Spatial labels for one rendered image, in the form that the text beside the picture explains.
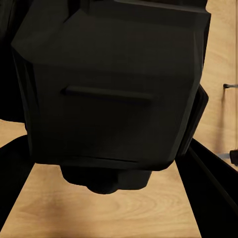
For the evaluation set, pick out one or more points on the camera tripod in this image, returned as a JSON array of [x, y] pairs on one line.
[[233, 155]]

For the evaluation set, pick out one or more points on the digital camera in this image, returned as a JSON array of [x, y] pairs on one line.
[[109, 90]]

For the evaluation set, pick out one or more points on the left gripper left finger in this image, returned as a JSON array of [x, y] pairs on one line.
[[15, 167]]

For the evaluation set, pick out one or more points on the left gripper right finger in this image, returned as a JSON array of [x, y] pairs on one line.
[[211, 186]]

